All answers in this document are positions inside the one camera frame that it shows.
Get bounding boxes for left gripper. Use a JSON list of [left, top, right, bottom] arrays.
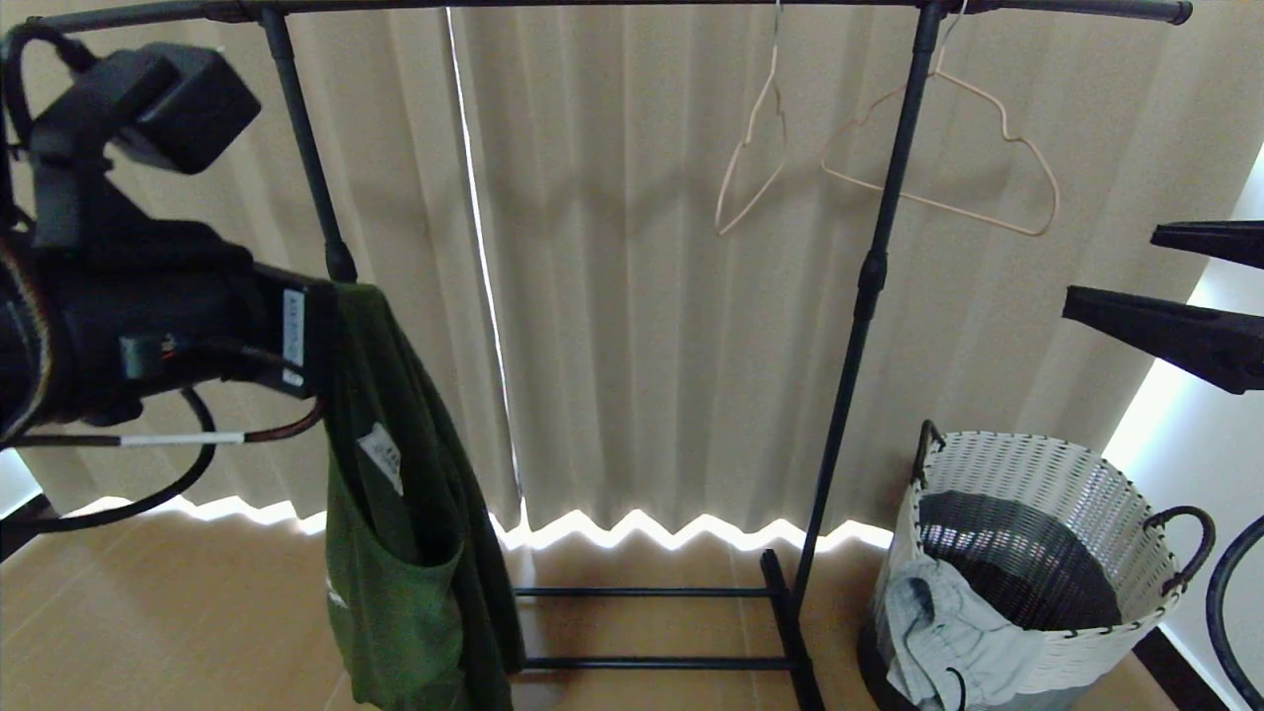
[[47, 219, 339, 428]]

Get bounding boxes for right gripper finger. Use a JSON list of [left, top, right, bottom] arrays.
[[1062, 285, 1264, 396], [1150, 221, 1264, 270]]

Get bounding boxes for pink clothes hanger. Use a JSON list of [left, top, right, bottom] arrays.
[[714, 0, 789, 238], [820, 0, 1061, 238]]

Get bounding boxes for green long-sleeved shirt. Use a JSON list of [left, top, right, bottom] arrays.
[[322, 281, 526, 711]]

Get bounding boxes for white laundry basket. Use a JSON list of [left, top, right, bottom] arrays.
[[857, 420, 1218, 711]]

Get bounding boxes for black clothes rack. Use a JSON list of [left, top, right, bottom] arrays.
[[35, 0, 1193, 711]]

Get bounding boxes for pale grey shorts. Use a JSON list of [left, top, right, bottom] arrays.
[[882, 555, 1050, 711]]

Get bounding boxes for beige curtain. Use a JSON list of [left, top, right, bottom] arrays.
[[0, 0, 1264, 554]]

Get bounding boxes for black cable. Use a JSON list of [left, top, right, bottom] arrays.
[[0, 22, 100, 149], [1205, 513, 1264, 711], [0, 387, 218, 564]]

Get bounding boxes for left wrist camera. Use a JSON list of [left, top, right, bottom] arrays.
[[28, 41, 264, 250]]

